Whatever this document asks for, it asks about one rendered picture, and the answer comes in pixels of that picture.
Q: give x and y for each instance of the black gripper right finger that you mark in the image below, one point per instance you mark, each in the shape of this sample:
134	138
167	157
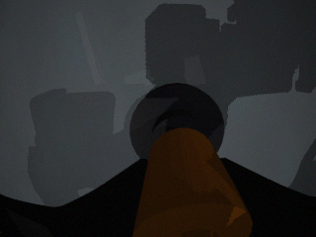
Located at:
276	210

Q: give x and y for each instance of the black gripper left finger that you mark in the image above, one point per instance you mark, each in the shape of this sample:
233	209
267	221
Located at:
109	211

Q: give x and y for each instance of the orange knob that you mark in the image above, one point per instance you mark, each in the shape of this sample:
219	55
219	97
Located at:
188	193

